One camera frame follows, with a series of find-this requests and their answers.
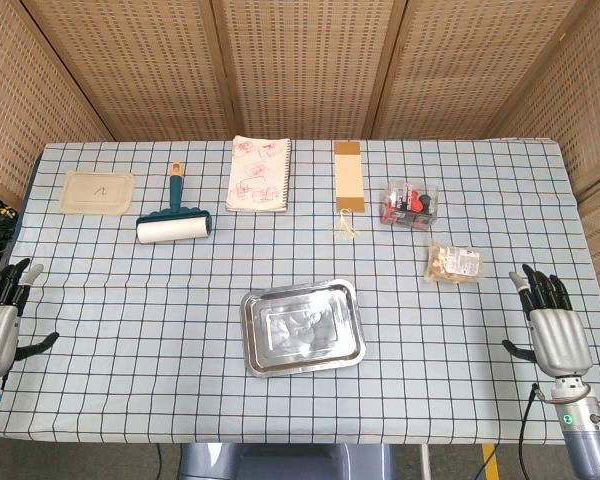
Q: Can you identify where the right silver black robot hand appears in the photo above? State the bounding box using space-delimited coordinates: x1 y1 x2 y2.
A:
502 263 595 379

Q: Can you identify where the small snack packet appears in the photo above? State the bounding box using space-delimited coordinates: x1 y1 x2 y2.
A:
424 242 483 285

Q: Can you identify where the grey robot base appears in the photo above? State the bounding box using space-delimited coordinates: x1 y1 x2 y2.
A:
178 442 397 480

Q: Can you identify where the stainless steel tray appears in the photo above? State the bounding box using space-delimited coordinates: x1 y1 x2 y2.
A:
239 278 367 379

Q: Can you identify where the beige paper pulp lid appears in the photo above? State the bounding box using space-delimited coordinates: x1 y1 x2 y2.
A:
59 170 136 217

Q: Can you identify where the blue checked tablecloth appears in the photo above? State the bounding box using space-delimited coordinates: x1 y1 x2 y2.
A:
0 136 600 447

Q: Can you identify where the clear plastic box of items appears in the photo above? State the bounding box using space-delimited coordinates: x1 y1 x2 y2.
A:
379 179 441 231

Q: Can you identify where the teal lint roller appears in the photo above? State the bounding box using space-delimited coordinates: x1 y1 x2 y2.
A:
135 161 215 246

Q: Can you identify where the brown bookmark with tassel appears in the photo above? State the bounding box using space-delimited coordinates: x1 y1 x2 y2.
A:
332 140 368 241

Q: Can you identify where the spiral notebook with red drawings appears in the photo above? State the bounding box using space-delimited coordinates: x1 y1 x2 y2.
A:
225 135 294 214

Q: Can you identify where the woven bamboo folding screen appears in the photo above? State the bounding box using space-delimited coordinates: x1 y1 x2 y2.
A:
0 0 600 286

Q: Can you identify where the black cable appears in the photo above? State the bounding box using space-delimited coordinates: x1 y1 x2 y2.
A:
516 383 547 480

